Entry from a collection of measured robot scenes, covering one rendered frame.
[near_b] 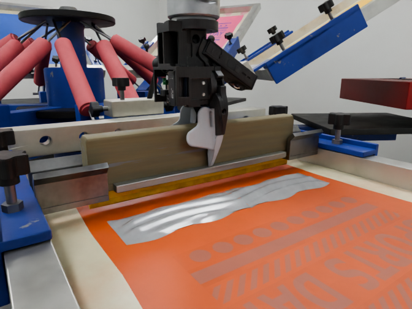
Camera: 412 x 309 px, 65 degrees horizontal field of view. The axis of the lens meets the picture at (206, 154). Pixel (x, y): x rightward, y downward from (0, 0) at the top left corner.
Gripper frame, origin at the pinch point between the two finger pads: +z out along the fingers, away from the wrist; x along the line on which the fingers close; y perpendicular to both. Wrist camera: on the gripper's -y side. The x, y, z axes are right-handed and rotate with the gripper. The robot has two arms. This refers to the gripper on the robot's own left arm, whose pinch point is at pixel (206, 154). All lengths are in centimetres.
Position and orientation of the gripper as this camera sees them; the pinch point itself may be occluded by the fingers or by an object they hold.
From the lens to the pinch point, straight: 52.7
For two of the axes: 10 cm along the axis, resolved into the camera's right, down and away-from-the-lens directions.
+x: 5.7, 2.1, -8.0
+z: 0.0, 9.7, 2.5
